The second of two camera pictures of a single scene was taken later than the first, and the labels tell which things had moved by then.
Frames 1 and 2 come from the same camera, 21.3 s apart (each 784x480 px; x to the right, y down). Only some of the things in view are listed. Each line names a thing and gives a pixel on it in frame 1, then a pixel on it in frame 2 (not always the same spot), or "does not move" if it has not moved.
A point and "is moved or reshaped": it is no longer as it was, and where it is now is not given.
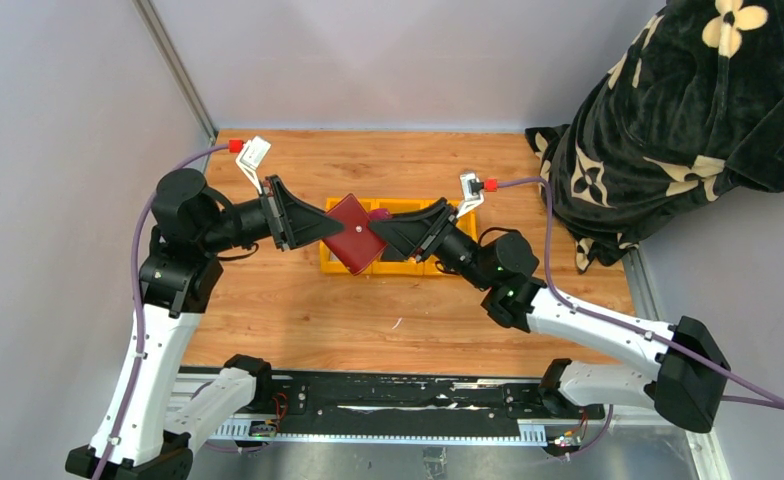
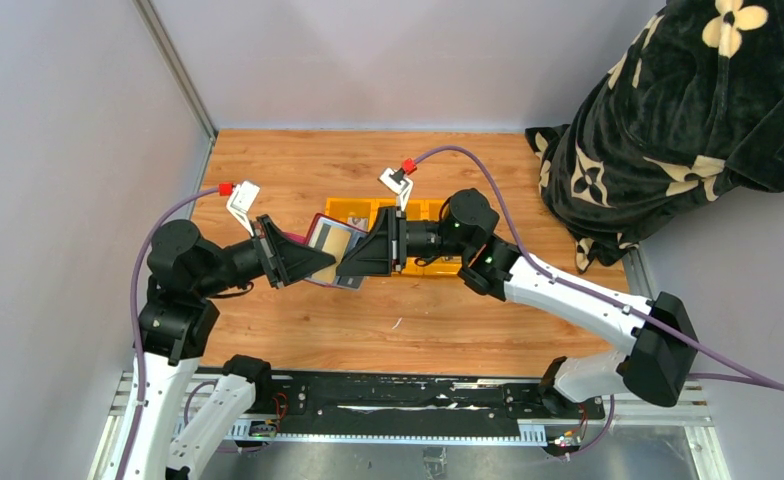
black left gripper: x=298 y=222 -> x=291 y=260
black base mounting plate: x=414 y=406 does not move
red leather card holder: x=357 y=244 is moved or reshaped
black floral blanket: x=706 y=97 does not move
